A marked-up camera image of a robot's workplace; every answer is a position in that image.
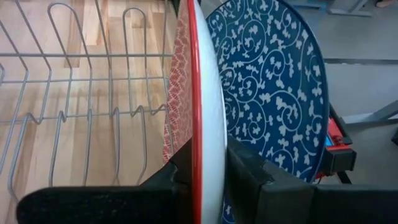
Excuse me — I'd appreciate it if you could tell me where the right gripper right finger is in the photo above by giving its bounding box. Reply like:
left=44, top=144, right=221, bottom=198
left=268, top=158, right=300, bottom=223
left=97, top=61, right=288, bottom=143
left=224, top=136, right=315, bottom=224

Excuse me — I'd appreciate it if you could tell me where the grey desk leg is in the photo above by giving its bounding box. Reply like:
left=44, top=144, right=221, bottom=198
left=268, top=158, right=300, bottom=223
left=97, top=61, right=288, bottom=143
left=326, top=0, right=374, bottom=17

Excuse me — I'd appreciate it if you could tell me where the grey wire dish rack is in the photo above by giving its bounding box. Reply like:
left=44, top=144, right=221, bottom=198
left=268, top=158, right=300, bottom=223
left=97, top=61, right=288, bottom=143
left=0, top=0, right=175, bottom=200

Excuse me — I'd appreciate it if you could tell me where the red black power station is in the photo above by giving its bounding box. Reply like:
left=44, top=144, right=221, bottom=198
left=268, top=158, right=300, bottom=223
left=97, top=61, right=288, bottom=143
left=315, top=104, right=358, bottom=184

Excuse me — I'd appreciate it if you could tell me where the red patterned plate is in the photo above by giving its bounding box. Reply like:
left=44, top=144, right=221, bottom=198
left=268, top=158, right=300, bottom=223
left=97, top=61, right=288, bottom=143
left=162, top=0, right=228, bottom=224

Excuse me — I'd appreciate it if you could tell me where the dark blue floral plate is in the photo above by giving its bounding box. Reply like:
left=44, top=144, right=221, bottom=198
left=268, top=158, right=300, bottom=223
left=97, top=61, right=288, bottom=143
left=205, top=0, right=330, bottom=224

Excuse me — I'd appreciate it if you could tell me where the grey metal floor beam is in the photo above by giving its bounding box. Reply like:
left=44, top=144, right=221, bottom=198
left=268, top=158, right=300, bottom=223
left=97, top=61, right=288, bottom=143
left=341, top=99, right=398, bottom=126

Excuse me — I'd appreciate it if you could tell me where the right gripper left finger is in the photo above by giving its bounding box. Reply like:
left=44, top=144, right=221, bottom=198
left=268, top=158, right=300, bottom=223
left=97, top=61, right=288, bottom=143
left=139, top=138, right=194, bottom=224

